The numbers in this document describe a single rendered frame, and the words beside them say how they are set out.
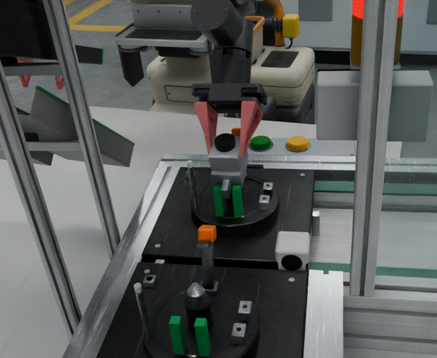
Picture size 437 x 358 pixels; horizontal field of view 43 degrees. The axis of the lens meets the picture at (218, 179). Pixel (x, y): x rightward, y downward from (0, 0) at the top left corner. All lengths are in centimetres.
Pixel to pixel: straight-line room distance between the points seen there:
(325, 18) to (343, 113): 321
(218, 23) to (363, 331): 45
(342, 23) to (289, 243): 313
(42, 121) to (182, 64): 86
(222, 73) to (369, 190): 28
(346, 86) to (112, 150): 46
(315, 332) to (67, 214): 61
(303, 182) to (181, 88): 73
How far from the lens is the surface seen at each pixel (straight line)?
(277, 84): 178
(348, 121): 64
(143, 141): 134
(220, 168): 80
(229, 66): 81
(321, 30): 387
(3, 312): 98
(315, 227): 88
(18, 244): 111
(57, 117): 81
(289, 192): 91
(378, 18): 57
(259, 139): 106
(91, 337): 75
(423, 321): 79
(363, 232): 68
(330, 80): 63
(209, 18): 77
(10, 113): 64
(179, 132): 136
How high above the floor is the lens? 149
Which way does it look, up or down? 33 degrees down
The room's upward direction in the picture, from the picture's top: 6 degrees counter-clockwise
